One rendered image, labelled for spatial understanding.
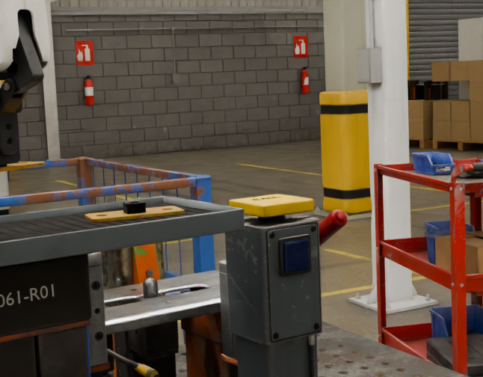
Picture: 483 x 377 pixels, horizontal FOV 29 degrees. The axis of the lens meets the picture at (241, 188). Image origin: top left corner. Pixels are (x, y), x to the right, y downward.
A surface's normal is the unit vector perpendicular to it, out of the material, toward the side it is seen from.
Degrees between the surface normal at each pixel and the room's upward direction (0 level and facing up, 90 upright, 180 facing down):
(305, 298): 90
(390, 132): 90
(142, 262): 78
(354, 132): 90
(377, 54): 90
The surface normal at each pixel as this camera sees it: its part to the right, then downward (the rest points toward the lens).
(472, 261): -0.93, 0.08
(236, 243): -0.83, 0.11
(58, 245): 0.55, 0.07
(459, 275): 0.22, 0.11
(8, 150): 0.81, 0.04
